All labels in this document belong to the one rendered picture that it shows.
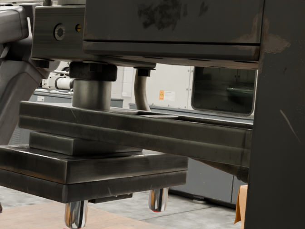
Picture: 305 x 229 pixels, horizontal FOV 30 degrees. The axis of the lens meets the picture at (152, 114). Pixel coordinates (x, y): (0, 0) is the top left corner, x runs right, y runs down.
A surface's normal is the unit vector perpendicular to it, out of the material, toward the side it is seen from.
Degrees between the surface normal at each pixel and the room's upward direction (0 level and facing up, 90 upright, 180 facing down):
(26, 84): 98
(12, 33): 96
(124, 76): 90
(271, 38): 90
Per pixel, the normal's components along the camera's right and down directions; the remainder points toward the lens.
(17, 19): 0.72, 0.12
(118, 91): -0.66, -0.01
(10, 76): -0.38, -0.48
